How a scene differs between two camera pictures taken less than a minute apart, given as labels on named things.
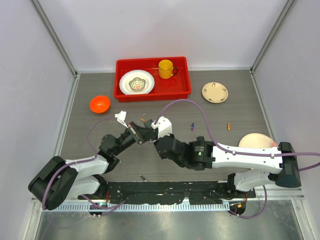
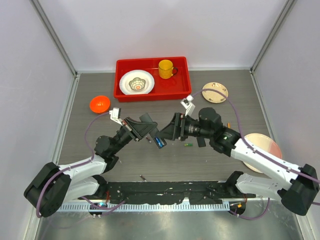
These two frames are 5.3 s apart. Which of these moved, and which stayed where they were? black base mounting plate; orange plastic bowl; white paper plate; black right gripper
Moved: black right gripper
Stayed: orange plastic bowl; black base mounting plate; white paper plate
